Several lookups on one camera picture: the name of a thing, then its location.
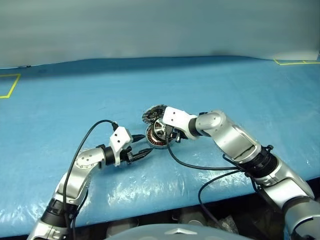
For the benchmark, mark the silver motor stator copper windings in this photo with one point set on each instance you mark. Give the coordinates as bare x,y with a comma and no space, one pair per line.
152,142

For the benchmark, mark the grey robot torso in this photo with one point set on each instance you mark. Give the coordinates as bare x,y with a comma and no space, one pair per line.
175,231

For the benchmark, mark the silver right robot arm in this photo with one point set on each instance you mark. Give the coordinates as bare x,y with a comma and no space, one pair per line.
240,140

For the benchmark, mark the silver finned motor cover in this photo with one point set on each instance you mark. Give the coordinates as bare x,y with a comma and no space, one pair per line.
151,112

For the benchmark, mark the dark rounded shape under table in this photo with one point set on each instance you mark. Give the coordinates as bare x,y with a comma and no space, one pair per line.
192,222

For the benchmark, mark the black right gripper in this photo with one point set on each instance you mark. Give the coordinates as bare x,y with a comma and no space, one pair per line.
175,136

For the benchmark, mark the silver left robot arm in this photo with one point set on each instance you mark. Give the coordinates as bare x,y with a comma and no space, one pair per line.
75,180

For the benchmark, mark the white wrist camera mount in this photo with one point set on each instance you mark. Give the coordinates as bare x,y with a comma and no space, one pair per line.
120,140
175,117

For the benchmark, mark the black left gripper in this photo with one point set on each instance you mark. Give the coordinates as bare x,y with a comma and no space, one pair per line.
126,156

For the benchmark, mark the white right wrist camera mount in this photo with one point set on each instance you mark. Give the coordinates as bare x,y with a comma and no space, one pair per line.
175,117

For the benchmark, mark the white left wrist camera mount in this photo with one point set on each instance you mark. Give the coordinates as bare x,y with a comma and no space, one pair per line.
120,140

